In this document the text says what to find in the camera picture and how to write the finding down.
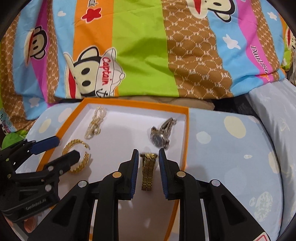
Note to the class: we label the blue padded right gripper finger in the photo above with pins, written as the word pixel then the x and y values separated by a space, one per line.
pixel 44 145

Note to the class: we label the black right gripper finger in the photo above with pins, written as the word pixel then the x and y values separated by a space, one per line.
pixel 64 163

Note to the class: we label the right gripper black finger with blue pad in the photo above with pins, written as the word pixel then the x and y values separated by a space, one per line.
pixel 89 211
pixel 208 210

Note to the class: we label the gold braided bangle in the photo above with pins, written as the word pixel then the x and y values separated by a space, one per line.
pixel 81 163

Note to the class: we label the gold metal wristwatch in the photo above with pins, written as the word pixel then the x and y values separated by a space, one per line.
pixel 148 163

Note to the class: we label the silver metal wristwatch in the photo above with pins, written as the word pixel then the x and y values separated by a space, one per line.
pixel 160 137

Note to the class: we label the person's left hand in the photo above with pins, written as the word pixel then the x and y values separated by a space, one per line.
pixel 30 224

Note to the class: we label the orange box white inside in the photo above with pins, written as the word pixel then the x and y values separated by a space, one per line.
pixel 126 127

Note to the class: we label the light blue planet bedsheet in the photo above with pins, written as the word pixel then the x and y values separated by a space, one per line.
pixel 233 148

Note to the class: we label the colourful monkey cartoon quilt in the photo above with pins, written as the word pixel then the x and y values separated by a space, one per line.
pixel 57 51

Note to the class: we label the grey blue pillow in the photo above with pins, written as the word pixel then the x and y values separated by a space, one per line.
pixel 274 103

